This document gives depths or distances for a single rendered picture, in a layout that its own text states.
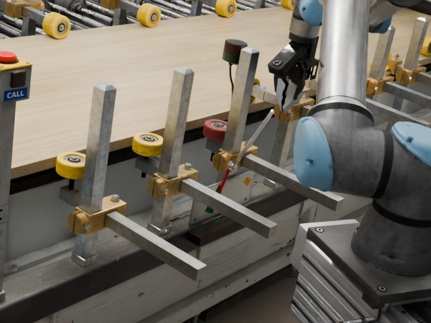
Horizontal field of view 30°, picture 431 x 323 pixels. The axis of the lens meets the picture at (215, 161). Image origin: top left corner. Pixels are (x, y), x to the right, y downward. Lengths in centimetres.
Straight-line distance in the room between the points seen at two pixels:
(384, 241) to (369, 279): 7
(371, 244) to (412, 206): 10
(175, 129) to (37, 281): 47
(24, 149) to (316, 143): 85
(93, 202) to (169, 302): 98
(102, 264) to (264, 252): 130
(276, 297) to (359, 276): 186
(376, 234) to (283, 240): 181
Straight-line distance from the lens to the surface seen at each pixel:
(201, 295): 282
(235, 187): 221
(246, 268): 302
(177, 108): 189
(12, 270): 199
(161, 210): 200
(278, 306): 316
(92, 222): 181
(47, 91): 230
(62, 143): 198
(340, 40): 144
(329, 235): 146
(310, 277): 156
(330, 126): 133
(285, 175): 211
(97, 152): 174
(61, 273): 184
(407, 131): 136
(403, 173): 133
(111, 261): 191
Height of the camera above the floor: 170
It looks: 23 degrees down
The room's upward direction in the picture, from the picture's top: 11 degrees clockwise
